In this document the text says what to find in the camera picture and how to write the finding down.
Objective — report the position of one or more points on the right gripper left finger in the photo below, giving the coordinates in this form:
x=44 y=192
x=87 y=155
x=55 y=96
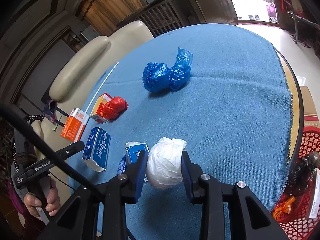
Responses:
x=135 y=178

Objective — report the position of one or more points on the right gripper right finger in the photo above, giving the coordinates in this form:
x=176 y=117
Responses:
x=191 y=173

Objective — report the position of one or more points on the white plastic bag ball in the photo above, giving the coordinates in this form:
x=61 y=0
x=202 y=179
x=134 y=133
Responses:
x=163 y=168

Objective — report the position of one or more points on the orange snack wrapper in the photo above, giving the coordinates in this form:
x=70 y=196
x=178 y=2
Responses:
x=282 y=210

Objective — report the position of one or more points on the black plastic bag trash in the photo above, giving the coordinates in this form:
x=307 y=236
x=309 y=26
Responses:
x=300 y=177

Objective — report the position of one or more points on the white long box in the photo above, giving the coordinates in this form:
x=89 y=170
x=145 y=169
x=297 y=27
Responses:
x=314 y=197

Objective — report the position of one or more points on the red plastic trash basket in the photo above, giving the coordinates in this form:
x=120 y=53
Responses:
x=297 y=212

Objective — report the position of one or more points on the left hand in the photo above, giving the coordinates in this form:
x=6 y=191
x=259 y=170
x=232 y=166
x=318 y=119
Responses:
x=45 y=203

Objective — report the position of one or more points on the blue silver flattened box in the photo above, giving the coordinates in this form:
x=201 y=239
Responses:
x=132 y=151

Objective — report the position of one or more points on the blue toothpaste box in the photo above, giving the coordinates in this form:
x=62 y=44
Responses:
x=95 y=153

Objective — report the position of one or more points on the red plastic bag ball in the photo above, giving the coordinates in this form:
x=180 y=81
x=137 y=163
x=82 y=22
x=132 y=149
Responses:
x=113 y=109

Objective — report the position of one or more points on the yellow red small box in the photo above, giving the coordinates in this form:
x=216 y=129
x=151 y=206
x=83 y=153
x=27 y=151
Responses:
x=96 y=113

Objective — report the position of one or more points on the orange white medicine box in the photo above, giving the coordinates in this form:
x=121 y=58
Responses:
x=75 y=125

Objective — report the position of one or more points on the blue tablecloth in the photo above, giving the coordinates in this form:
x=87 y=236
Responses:
x=234 y=112

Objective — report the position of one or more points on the white thin stick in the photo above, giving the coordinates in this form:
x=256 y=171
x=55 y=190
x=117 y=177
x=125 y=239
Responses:
x=100 y=86

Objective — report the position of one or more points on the blue plastic bag ball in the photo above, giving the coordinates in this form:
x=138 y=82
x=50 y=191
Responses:
x=158 y=77

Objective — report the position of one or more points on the cream leather sofa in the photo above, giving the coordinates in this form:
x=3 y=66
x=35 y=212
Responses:
x=73 y=84

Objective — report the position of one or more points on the cardboard box on floor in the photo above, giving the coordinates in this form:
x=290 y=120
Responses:
x=310 y=114

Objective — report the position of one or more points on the wooden crib railing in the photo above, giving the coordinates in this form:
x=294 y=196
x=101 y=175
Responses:
x=161 y=16

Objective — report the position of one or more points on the brown door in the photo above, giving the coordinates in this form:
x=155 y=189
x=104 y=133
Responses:
x=215 y=11

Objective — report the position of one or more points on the yellow curtain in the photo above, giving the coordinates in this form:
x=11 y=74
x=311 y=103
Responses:
x=105 y=15

